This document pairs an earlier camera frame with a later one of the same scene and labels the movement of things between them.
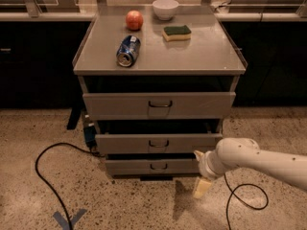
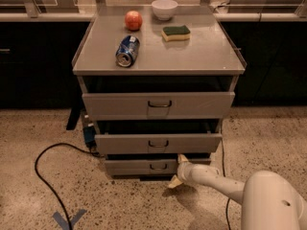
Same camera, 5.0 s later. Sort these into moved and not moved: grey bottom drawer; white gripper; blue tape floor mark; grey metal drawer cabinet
Moved: white gripper
Not moved: blue tape floor mark; grey bottom drawer; grey metal drawer cabinet
